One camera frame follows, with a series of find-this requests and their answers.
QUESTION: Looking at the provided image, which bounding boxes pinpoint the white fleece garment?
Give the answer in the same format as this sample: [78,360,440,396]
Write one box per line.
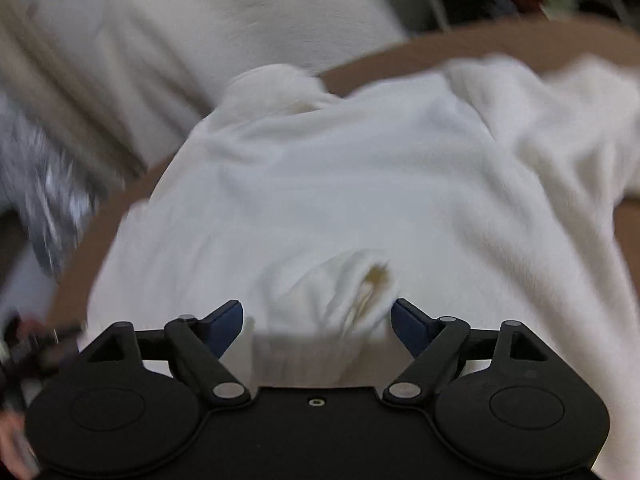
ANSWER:
[86,56,639,479]

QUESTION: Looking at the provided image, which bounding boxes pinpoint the silver quilted foil bag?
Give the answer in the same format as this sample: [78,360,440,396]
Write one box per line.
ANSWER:
[1,92,108,278]

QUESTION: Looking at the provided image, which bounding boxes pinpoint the person's left hand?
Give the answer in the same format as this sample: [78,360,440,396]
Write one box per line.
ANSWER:
[1,411,39,480]

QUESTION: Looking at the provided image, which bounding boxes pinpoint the white cloth covered furniture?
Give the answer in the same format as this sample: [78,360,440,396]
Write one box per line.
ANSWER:
[10,0,404,165]

